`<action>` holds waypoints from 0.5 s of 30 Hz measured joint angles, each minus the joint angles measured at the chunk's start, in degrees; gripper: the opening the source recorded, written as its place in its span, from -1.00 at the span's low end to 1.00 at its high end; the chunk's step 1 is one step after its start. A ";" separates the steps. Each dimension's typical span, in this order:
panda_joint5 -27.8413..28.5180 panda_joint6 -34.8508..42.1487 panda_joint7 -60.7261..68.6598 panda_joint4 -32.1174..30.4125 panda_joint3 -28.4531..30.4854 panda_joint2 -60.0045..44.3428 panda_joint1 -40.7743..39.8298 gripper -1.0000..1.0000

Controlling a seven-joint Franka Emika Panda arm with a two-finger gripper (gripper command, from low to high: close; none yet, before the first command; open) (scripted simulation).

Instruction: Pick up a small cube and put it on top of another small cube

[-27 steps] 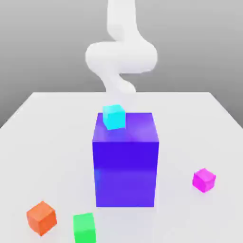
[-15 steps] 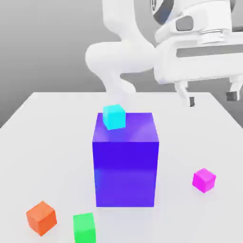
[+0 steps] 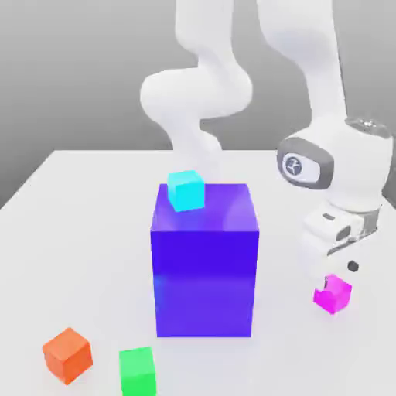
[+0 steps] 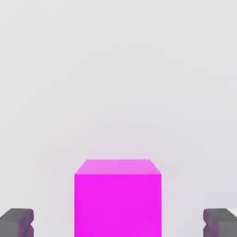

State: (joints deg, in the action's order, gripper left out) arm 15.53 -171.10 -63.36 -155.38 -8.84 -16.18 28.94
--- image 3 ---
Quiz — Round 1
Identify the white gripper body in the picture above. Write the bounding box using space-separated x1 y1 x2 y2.
297 230 360 287

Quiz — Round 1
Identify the small magenta cube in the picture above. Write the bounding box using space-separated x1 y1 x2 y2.
312 273 353 316

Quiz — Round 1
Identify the small cyan cube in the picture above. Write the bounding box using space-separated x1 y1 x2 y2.
167 169 206 213

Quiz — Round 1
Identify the small green cube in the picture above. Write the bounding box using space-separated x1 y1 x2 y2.
118 346 158 396

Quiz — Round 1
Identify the small orange cube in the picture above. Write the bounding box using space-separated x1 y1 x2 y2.
42 326 94 386

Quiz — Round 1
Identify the large purple box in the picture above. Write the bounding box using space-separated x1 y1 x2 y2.
150 183 260 339

